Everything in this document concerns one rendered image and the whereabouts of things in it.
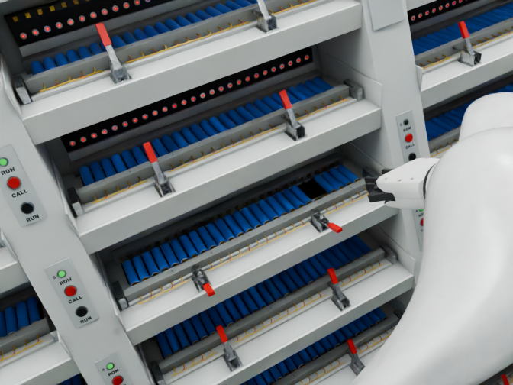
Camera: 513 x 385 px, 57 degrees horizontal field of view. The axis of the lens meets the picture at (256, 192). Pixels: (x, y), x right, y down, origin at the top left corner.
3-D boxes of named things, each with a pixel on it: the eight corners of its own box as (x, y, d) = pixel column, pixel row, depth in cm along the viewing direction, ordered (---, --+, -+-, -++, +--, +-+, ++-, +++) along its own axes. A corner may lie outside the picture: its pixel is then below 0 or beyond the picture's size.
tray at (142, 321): (398, 213, 103) (400, 179, 97) (133, 346, 87) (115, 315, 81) (343, 168, 117) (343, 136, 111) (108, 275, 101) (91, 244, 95)
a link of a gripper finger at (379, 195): (417, 186, 71) (414, 177, 76) (367, 201, 73) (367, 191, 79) (420, 193, 71) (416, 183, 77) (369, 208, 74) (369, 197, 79)
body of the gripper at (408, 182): (470, 149, 68) (418, 150, 79) (415, 176, 65) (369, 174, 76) (484, 196, 70) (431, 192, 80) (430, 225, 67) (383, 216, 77)
